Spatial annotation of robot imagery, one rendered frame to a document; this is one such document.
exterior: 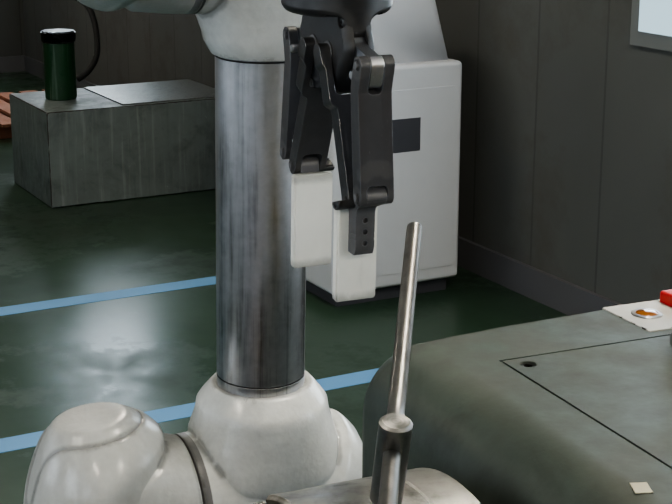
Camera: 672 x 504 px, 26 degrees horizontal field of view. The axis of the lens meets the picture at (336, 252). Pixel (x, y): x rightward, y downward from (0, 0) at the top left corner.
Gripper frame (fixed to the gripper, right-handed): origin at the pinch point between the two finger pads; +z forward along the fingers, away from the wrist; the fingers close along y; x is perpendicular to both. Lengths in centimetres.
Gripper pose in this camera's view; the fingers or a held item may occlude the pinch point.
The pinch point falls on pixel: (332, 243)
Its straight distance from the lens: 103.1
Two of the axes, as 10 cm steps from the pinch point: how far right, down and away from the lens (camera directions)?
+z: -0.2, 9.5, 3.1
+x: 9.2, -1.1, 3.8
